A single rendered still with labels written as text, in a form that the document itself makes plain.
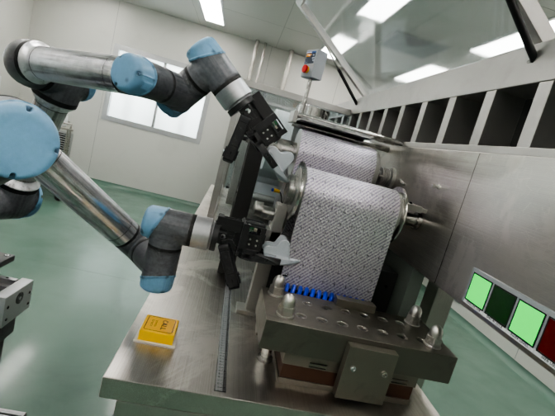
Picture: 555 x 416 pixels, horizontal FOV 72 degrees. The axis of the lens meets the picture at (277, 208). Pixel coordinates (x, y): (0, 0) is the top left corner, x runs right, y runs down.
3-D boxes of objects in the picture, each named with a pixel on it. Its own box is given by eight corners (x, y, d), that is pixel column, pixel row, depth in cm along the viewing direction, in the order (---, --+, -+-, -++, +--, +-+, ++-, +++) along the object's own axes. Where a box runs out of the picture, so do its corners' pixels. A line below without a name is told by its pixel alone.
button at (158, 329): (144, 323, 84) (147, 313, 83) (177, 329, 85) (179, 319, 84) (136, 340, 77) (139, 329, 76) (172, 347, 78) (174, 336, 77)
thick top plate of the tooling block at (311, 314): (254, 309, 88) (261, 286, 87) (414, 342, 94) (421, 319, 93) (258, 347, 73) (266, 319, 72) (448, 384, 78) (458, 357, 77)
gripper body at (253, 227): (269, 230, 85) (216, 217, 83) (260, 266, 86) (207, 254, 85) (267, 222, 93) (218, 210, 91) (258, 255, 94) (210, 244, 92)
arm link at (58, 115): (-38, 204, 111) (33, 33, 97) (15, 202, 125) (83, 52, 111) (-16, 230, 108) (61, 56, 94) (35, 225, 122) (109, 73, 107)
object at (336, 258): (277, 286, 92) (297, 214, 89) (368, 306, 95) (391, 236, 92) (277, 287, 92) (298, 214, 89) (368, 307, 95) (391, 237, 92)
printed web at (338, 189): (258, 274, 131) (297, 129, 123) (323, 288, 135) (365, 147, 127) (265, 331, 93) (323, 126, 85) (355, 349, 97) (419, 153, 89)
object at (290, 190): (282, 191, 99) (291, 167, 94) (290, 193, 99) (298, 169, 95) (282, 209, 93) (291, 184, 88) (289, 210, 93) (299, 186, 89)
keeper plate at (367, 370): (331, 390, 76) (347, 340, 74) (378, 399, 77) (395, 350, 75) (334, 399, 73) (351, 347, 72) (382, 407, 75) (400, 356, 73)
